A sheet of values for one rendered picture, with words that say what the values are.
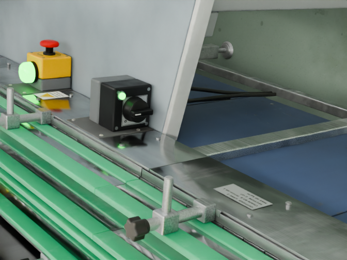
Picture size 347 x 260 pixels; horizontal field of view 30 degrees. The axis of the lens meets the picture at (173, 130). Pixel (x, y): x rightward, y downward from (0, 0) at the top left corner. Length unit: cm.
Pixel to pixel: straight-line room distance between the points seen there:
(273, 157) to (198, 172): 20
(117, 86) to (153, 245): 31
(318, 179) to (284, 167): 6
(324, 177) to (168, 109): 29
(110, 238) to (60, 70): 51
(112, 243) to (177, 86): 31
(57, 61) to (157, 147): 38
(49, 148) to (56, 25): 42
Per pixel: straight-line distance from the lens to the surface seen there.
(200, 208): 86
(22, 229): 120
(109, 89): 112
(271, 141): 118
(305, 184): 104
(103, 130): 114
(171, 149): 107
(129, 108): 111
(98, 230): 99
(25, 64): 137
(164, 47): 112
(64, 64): 138
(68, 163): 104
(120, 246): 95
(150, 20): 115
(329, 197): 101
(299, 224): 86
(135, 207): 89
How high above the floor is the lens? 143
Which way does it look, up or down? 37 degrees down
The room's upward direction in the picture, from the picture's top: 100 degrees counter-clockwise
